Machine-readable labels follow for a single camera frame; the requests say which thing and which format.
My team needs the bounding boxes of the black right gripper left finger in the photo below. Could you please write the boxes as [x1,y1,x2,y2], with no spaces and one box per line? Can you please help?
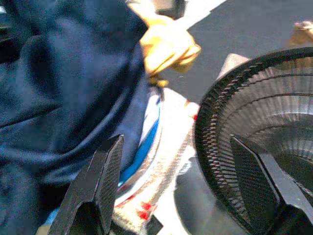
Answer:
[47,134,125,235]

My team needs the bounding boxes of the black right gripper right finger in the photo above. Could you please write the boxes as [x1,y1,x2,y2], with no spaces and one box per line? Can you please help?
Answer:
[229,134,313,235]

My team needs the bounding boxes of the navy and light blue jacket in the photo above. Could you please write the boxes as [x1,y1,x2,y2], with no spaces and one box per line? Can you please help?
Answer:
[0,0,162,235]

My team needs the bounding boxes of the black fan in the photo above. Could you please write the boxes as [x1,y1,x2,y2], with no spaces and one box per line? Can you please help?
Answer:
[195,47,313,235]

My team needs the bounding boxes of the white printed bag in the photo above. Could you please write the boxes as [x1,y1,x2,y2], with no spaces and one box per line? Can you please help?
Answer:
[113,87,200,235]

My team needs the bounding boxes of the brown cardboard box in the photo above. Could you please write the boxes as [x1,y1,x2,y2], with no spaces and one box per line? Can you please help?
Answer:
[288,21,313,48]

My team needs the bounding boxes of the dark grey floor mat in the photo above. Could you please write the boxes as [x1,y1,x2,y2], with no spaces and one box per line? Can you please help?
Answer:
[158,0,313,103]

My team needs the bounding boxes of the yellow garment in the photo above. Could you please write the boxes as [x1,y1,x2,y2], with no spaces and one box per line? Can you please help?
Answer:
[139,14,201,88]

